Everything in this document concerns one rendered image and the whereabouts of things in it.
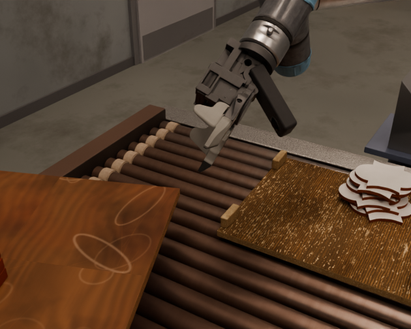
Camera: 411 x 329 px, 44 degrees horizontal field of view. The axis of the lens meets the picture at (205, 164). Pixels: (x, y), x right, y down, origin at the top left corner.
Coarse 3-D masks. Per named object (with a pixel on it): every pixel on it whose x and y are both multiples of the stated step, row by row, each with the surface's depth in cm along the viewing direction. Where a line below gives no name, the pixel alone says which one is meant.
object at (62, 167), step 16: (144, 112) 152; (160, 112) 152; (112, 128) 143; (128, 128) 143; (144, 128) 147; (96, 144) 135; (112, 144) 136; (128, 144) 142; (64, 160) 128; (80, 160) 128; (96, 160) 132; (64, 176) 123; (80, 176) 128
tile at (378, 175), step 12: (360, 168) 116; (372, 168) 116; (384, 168) 116; (396, 168) 116; (360, 180) 114; (372, 180) 112; (384, 180) 112; (396, 180) 112; (408, 180) 112; (396, 192) 109
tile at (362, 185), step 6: (354, 174) 116; (354, 180) 114; (360, 186) 112; (366, 186) 112; (360, 192) 111; (366, 192) 111; (372, 192) 110; (378, 192) 110; (384, 192) 110; (390, 192) 110; (402, 192) 110; (408, 192) 110; (384, 198) 109
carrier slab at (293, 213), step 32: (288, 160) 131; (256, 192) 119; (288, 192) 119; (320, 192) 119; (256, 224) 109; (288, 224) 109; (320, 224) 109; (352, 224) 109; (384, 224) 109; (288, 256) 100; (320, 256) 100; (352, 256) 100; (384, 256) 100; (384, 288) 93
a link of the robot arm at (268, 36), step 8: (256, 24) 82; (264, 24) 81; (272, 24) 81; (248, 32) 82; (256, 32) 81; (264, 32) 81; (272, 32) 80; (280, 32) 81; (240, 40) 83; (248, 40) 82; (256, 40) 80; (264, 40) 80; (272, 40) 81; (280, 40) 81; (288, 40) 83; (264, 48) 81; (272, 48) 81; (280, 48) 82; (288, 48) 85; (280, 56) 82
